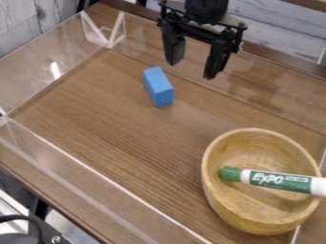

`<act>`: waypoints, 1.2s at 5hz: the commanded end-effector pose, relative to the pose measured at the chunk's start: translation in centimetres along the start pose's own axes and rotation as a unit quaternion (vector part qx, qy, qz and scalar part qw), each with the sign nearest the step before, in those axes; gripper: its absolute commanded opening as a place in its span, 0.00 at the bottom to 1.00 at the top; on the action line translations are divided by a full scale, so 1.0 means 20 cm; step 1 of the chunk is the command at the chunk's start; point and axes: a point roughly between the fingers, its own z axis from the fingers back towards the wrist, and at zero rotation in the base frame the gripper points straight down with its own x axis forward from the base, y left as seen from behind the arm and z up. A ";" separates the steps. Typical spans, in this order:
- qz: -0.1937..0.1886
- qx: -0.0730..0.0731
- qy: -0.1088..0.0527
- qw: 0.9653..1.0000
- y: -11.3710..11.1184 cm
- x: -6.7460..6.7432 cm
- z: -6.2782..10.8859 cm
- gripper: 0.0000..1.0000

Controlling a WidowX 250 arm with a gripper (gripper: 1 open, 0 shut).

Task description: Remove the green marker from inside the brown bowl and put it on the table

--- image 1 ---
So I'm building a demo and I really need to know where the brown wooden bowl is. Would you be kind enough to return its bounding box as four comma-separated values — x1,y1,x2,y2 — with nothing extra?
202,128,321,235

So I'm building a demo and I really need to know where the clear acrylic corner bracket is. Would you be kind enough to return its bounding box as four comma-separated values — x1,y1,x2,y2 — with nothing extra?
81,11,126,49

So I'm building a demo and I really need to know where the black cable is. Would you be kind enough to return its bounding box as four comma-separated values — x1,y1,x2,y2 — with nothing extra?
0,214,46,244

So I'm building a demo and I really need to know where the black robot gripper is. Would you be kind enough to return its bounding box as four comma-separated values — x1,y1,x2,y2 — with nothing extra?
157,0,249,80

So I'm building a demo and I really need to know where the green Expo marker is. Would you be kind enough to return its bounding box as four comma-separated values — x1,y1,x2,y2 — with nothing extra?
219,166,326,197

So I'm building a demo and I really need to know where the blue foam block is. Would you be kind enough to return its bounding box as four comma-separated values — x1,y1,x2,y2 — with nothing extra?
143,67,175,107

